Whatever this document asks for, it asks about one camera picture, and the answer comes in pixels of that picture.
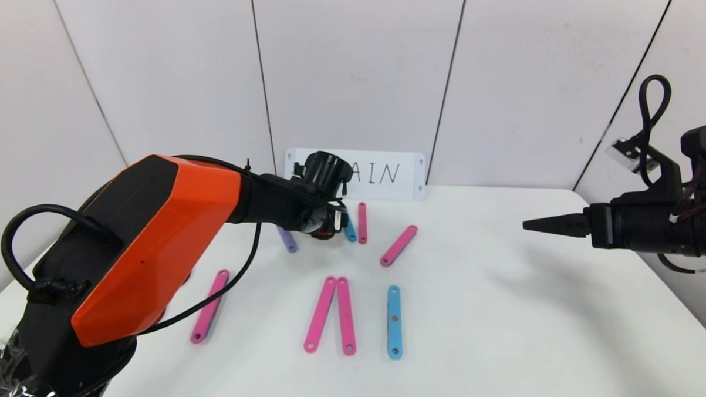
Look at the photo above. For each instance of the long blue bar orange dot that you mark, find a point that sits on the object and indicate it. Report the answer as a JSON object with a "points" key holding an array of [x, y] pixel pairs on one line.
{"points": [[394, 335]]}

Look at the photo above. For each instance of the long pink bar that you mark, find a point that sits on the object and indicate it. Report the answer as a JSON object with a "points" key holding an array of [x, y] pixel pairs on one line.
{"points": [[321, 314], [398, 246], [346, 316], [210, 305]]}

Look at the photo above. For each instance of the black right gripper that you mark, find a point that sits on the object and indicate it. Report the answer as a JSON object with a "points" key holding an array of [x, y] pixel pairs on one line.
{"points": [[606, 225]]}

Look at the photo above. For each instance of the small red curved piece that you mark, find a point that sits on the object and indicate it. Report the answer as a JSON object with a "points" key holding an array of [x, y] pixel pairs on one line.
{"points": [[323, 237]]}

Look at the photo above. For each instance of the white BRAIN sign card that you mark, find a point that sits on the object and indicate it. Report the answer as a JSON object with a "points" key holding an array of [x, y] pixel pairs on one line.
{"points": [[388, 191]]}

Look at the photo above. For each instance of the short blue bar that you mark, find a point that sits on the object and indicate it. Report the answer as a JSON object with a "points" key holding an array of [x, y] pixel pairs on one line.
{"points": [[352, 234]]}

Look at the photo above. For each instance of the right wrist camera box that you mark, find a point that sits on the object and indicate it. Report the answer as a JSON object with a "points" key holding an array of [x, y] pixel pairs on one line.
{"points": [[624, 154]]}

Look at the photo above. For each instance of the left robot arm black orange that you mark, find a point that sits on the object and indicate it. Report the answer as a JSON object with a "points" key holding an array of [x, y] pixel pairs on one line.
{"points": [[152, 244]]}

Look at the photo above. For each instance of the short purple bar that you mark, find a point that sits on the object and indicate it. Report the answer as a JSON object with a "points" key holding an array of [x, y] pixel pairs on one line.
{"points": [[290, 243]]}

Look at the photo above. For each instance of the short pink bar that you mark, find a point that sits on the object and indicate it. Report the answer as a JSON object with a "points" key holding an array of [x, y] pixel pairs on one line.
{"points": [[362, 224]]}

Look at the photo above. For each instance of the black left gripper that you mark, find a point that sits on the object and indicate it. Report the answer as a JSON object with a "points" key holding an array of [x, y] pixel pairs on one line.
{"points": [[330, 226]]}

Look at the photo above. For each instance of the black right camera bracket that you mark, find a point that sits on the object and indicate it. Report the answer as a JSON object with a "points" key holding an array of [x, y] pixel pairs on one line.
{"points": [[668, 180]]}

